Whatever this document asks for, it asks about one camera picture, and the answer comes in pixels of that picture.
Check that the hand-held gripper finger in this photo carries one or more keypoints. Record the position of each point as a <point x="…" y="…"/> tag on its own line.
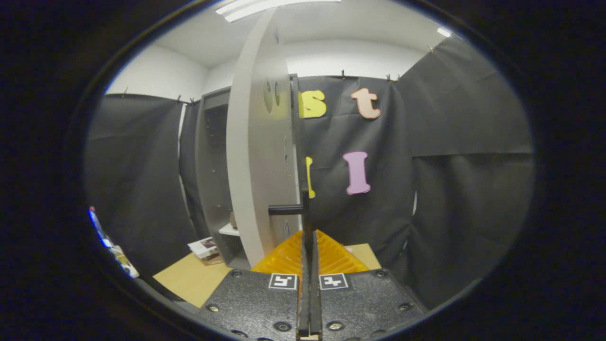
<point x="316" y="303"/>
<point x="305" y="303"/>

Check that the grey shoe cabinet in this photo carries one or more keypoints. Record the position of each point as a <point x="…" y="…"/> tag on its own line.
<point x="213" y="189"/>

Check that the light grey shoe cabinet door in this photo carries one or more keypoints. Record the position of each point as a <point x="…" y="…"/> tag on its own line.
<point x="251" y="166"/>

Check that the white book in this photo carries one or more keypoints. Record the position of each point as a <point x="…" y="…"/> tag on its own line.
<point x="203" y="246"/>

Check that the blue white printed object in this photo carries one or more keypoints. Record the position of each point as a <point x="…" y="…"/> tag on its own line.
<point x="102" y="234"/>

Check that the black backdrop cloth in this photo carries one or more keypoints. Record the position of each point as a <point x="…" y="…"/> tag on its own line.
<point x="473" y="118"/>

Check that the long ceiling light panel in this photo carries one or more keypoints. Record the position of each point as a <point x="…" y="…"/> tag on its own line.
<point x="251" y="8"/>

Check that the small ceiling light panel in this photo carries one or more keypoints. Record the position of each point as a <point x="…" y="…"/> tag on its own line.
<point x="444" y="32"/>

